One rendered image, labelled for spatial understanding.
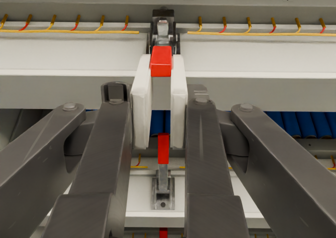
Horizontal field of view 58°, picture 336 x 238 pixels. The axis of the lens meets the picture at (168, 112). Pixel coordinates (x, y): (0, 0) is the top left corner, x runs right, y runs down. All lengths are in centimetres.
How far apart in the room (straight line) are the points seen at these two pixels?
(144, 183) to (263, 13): 24
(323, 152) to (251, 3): 23
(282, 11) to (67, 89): 19
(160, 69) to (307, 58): 14
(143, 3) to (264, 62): 11
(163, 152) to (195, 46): 13
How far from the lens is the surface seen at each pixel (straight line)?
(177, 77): 15
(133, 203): 38
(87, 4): 27
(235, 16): 27
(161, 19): 23
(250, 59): 26
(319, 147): 43
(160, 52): 19
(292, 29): 29
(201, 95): 15
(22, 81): 27
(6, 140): 39
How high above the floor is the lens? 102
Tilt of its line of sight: 39 degrees down
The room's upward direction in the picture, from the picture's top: 1 degrees clockwise
